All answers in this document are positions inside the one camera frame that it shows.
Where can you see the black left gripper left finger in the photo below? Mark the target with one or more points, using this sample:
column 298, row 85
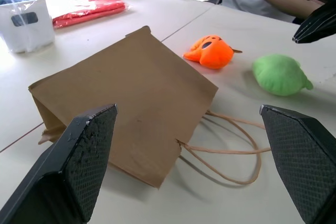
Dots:
column 78, row 161

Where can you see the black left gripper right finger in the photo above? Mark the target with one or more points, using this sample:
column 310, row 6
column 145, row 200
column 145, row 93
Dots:
column 299, row 155

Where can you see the green plush toy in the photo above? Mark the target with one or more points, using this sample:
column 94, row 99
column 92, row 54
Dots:
column 279, row 74

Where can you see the orange plush toy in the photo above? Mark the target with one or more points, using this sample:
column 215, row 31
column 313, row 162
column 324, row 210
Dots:
column 214, row 52

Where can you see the white plastic storage bin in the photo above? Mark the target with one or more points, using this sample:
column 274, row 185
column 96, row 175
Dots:
column 26, row 32

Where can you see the red garment in plastic wrap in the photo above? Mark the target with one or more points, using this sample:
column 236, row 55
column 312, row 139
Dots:
column 86, row 9

